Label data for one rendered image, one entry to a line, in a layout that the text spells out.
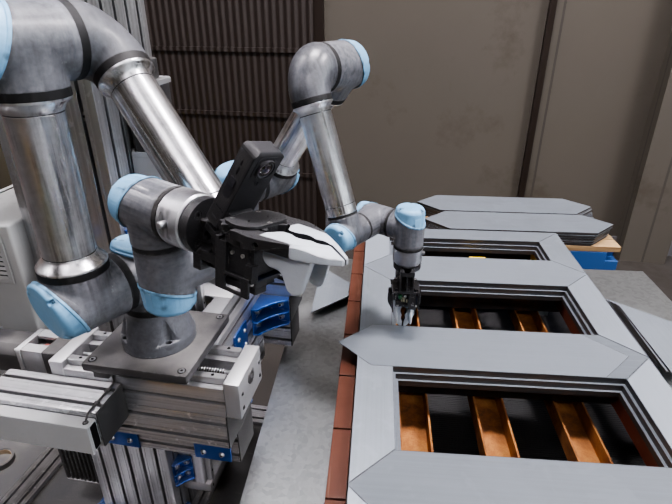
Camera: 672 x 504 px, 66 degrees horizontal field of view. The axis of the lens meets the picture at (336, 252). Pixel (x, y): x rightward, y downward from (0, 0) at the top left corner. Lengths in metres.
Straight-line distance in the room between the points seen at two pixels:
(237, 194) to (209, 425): 0.70
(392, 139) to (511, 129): 0.83
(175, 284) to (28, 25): 0.40
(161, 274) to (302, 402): 0.85
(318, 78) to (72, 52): 0.53
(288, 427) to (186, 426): 0.32
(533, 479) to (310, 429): 0.57
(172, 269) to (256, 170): 0.22
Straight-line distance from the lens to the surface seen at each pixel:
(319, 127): 1.19
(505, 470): 1.13
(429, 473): 1.09
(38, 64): 0.86
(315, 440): 1.38
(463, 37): 3.78
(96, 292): 0.97
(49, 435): 1.21
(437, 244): 2.00
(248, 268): 0.55
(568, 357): 1.46
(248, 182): 0.57
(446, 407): 1.69
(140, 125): 0.86
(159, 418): 1.22
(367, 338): 1.40
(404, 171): 3.95
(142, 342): 1.10
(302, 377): 1.56
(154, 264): 0.72
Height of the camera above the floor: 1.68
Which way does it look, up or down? 26 degrees down
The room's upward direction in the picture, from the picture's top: straight up
